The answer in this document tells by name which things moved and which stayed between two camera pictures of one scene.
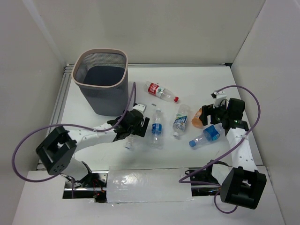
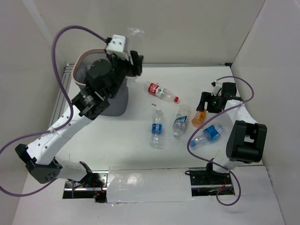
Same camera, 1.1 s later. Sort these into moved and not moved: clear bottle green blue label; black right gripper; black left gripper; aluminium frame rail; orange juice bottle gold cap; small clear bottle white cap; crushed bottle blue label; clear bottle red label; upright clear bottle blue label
Moved: black left gripper; small clear bottle white cap; black right gripper
Not moved: crushed bottle blue label; clear bottle green blue label; clear bottle red label; aluminium frame rail; upright clear bottle blue label; orange juice bottle gold cap
